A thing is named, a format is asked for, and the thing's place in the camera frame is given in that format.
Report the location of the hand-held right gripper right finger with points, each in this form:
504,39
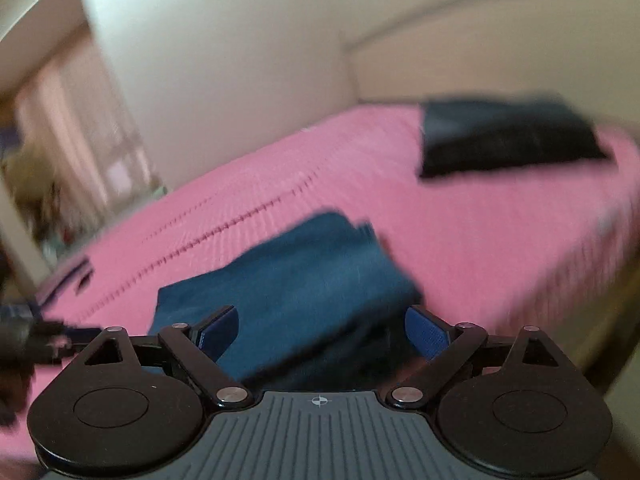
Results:
425,332

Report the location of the pink bed blanket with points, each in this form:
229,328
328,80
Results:
475,220

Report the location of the beige bed headboard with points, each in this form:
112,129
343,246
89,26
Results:
500,55

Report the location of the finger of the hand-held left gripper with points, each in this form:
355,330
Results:
80,335

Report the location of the pink sheer curtain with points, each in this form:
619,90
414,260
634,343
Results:
85,125

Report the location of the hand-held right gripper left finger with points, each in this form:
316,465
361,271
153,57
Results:
217,332

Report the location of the black folded garment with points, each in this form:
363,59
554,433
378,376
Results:
510,152

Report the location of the black smartphone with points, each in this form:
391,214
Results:
84,281

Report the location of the blue denim jeans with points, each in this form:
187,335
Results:
310,285

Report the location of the navy blue sweatshirt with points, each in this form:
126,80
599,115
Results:
60,272

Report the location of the dark grey folded garment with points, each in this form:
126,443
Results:
500,112

